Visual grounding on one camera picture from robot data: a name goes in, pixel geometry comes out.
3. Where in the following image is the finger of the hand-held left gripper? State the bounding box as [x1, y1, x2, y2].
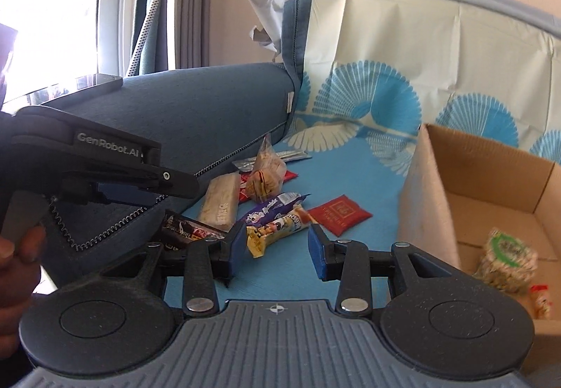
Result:
[74, 161, 199, 199]
[88, 181, 169, 207]

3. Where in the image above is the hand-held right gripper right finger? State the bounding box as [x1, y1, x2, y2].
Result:
[307, 223, 460, 319]

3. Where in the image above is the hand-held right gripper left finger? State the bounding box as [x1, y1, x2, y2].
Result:
[100, 222, 249, 319]

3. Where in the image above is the red square snack packet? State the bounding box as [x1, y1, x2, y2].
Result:
[307, 194, 373, 238]

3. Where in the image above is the clear snack bag red label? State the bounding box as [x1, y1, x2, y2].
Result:
[243, 134, 288, 203]

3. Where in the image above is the brown cardboard box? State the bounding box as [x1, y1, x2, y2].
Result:
[396, 122, 561, 376]

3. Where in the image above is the person's left hand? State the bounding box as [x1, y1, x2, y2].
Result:
[0, 225, 48, 342]

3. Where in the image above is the yellow cartoon snack bar packet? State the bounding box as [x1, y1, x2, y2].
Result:
[245, 204, 317, 260]

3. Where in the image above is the dark chocolate bar packet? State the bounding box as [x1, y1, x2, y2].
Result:
[160, 210, 229, 254]

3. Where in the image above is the beige snack bar packet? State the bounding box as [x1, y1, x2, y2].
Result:
[197, 174, 241, 233]

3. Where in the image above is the purple snack packet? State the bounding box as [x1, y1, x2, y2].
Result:
[242, 191, 312, 227]

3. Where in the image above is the dark glossy ledge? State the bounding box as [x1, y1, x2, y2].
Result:
[0, 74, 124, 109]

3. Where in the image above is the blue fabric sofa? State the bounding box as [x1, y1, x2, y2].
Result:
[9, 0, 317, 289]

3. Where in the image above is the small red wrapper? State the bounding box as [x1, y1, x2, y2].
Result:
[238, 168, 299, 201]

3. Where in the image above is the garment steamer pole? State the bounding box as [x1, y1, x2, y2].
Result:
[128, 0, 171, 78]

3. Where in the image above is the green label rice cracker packet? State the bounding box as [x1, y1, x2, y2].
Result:
[473, 227, 540, 295]

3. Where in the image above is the cream blue fan printed blanket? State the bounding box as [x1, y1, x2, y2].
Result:
[163, 0, 561, 315]

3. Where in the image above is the small red yellow packet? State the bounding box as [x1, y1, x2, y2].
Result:
[528, 283, 554, 321]

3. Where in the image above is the white window frame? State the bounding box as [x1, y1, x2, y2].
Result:
[97, 0, 146, 78]

